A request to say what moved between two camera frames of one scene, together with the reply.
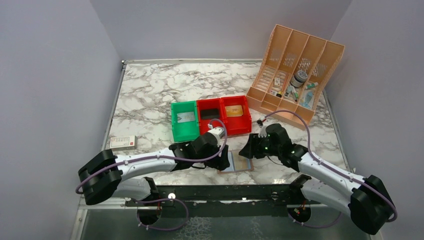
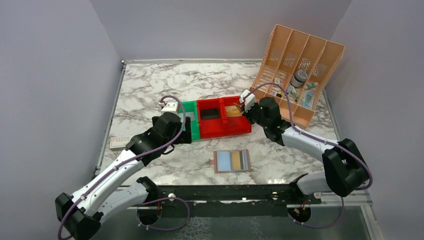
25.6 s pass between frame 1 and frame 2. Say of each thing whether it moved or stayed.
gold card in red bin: stayed
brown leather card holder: stayed
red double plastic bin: stayed
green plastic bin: stayed
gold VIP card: moved
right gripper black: moved
